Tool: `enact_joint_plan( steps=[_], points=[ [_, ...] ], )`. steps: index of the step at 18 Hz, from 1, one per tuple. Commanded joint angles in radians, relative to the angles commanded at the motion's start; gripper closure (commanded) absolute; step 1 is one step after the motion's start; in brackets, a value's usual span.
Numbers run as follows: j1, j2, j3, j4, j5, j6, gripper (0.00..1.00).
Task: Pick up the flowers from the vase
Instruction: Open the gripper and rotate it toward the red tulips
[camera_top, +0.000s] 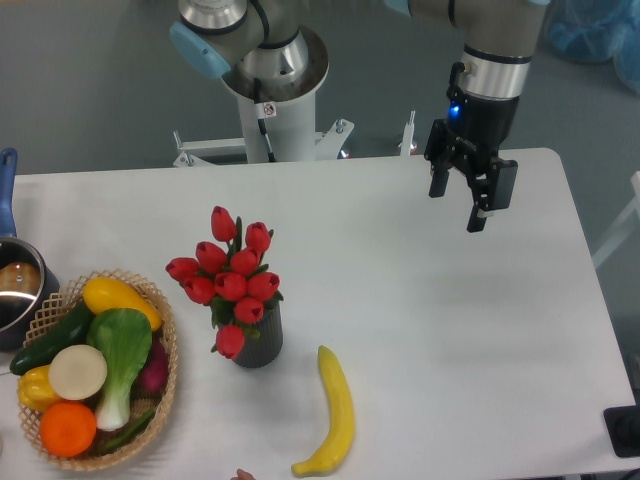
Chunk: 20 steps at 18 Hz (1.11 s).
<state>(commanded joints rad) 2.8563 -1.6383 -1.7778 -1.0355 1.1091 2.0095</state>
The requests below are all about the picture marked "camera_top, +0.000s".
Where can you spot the woven wicker basket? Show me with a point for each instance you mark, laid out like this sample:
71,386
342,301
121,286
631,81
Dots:
158,405

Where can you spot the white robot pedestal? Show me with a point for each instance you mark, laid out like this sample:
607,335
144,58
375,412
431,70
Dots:
275,90

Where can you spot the white frame at right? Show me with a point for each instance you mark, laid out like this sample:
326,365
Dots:
625,223

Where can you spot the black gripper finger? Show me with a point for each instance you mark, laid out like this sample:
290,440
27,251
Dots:
440,167
491,191

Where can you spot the white round radish slice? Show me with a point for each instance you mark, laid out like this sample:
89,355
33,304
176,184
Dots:
77,372

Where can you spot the yellow squash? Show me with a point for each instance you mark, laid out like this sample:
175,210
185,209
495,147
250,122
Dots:
105,293

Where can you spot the dark grey ribbed vase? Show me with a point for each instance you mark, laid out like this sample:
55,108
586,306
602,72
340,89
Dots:
259,352

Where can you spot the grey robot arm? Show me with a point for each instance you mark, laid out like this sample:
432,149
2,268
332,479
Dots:
501,37

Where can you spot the green bok choy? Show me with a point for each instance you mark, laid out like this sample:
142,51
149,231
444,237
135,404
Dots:
123,336

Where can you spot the blue plastic bag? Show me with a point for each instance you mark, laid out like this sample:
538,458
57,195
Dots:
597,32

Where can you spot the yellow bell pepper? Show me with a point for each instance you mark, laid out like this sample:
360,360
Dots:
35,390

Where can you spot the yellow banana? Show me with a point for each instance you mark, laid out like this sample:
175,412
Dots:
341,431

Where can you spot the green cucumber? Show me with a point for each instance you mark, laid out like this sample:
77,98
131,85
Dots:
69,331

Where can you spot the orange fruit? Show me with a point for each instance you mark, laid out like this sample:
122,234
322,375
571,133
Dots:
67,429

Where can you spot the green chili pepper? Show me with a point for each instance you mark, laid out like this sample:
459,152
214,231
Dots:
125,437

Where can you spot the black device at edge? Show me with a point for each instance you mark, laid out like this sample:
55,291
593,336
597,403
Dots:
622,424

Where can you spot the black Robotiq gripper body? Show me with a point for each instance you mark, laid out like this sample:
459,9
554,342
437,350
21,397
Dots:
470,135

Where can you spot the purple sweet potato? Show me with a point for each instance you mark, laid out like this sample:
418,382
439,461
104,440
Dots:
154,375

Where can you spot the blue saucepan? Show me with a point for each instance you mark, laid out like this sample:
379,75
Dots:
26,280

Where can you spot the red tulip bouquet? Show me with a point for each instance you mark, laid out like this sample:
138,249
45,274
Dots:
230,277

